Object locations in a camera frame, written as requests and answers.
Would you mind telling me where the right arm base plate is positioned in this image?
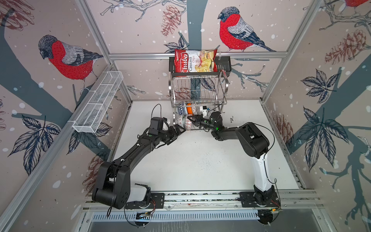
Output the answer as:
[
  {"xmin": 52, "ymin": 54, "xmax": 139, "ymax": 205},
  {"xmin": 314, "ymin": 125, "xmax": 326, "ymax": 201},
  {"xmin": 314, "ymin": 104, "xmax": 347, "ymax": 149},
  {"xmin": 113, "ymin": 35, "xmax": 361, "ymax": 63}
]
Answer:
[{"xmin": 237, "ymin": 191, "xmax": 281, "ymax": 208}]

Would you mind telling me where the dark blue patterned bowl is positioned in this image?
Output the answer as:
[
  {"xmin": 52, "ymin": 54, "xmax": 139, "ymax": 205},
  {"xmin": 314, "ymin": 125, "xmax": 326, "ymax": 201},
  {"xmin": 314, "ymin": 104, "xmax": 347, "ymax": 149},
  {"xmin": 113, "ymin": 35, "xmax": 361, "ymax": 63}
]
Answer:
[{"xmin": 184, "ymin": 117, "xmax": 192, "ymax": 131}]

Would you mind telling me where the blue floral ceramic bowl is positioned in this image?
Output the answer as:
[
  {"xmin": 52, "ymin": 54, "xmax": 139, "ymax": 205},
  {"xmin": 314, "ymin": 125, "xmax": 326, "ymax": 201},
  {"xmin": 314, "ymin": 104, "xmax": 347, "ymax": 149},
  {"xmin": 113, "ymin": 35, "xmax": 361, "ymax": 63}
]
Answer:
[{"xmin": 183, "ymin": 103, "xmax": 188, "ymax": 115}]

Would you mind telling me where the red patterned bowl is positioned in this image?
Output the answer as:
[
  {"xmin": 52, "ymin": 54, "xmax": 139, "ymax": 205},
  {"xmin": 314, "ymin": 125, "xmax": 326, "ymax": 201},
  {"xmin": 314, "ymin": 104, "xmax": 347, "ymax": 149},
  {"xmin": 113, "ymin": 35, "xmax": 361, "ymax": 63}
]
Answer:
[{"xmin": 176, "ymin": 103, "xmax": 184, "ymax": 116}]

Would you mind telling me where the aluminium front rail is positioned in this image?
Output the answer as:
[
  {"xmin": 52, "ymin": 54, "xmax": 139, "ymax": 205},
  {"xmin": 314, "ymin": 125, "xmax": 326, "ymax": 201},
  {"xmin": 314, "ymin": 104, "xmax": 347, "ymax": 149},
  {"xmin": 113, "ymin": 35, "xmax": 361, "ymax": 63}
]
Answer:
[{"xmin": 82, "ymin": 189, "xmax": 322, "ymax": 212}]

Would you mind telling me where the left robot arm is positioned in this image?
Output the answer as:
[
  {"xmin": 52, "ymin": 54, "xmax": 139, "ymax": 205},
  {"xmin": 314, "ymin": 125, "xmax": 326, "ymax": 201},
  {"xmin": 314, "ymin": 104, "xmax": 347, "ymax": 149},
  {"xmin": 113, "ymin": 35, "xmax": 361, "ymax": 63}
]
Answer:
[{"xmin": 92, "ymin": 125, "xmax": 186, "ymax": 209}]

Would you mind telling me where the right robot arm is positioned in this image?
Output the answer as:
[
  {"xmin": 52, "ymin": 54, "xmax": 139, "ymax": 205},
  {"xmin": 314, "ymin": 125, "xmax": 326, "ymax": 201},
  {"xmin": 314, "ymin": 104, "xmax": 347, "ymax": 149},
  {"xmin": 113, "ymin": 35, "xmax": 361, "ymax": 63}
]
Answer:
[{"xmin": 187, "ymin": 111, "xmax": 276, "ymax": 206}]

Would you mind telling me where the black wall basket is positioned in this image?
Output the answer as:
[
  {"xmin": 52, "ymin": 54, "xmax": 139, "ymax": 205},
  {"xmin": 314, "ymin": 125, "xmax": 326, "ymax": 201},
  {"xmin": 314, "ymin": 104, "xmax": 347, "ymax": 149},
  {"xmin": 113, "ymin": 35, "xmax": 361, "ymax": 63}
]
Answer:
[{"xmin": 169, "ymin": 56, "xmax": 231, "ymax": 77}]

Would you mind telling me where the stainless steel dish rack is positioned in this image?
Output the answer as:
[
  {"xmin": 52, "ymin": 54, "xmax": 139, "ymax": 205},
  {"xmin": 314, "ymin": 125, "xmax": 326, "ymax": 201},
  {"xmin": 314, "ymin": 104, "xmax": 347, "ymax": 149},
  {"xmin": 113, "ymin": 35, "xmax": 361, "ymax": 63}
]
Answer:
[{"xmin": 169, "ymin": 70, "xmax": 229, "ymax": 125}]

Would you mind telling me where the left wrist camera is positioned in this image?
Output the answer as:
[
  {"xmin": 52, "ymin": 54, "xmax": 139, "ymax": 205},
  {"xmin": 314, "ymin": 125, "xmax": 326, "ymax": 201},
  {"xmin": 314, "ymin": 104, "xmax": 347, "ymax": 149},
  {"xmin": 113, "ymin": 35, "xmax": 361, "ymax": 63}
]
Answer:
[{"xmin": 149, "ymin": 117, "xmax": 169, "ymax": 134}]

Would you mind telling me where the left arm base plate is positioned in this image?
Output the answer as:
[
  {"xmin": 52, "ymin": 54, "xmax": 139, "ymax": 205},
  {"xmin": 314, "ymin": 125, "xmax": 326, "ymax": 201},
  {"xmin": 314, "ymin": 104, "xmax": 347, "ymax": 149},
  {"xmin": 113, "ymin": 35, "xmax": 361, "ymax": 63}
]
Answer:
[{"xmin": 125, "ymin": 193, "xmax": 165, "ymax": 209}]

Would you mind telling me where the white wire mesh shelf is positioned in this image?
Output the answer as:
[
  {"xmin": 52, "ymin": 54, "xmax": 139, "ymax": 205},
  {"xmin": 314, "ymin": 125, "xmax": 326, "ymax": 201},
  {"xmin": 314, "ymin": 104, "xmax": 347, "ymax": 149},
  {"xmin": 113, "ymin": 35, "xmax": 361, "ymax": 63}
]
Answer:
[{"xmin": 72, "ymin": 71, "xmax": 123, "ymax": 133}]

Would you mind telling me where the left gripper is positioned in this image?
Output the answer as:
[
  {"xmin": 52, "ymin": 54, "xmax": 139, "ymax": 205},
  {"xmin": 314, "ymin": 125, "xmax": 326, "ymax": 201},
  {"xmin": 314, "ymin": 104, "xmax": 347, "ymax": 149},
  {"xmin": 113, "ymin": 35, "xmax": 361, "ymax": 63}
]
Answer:
[{"xmin": 158, "ymin": 123, "xmax": 186, "ymax": 144}]

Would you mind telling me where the red cassava chips bag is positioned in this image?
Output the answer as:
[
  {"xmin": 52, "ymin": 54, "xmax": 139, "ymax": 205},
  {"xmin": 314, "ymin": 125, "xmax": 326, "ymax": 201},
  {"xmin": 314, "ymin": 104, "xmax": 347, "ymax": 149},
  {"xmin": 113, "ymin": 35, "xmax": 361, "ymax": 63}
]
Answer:
[{"xmin": 174, "ymin": 49, "xmax": 217, "ymax": 73}]

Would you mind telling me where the orange plastic bowl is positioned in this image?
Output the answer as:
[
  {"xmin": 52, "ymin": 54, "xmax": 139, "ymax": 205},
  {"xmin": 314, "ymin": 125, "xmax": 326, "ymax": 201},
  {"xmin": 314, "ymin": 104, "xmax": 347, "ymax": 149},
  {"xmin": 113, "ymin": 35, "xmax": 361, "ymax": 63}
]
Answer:
[{"xmin": 186, "ymin": 103, "xmax": 193, "ymax": 115}]

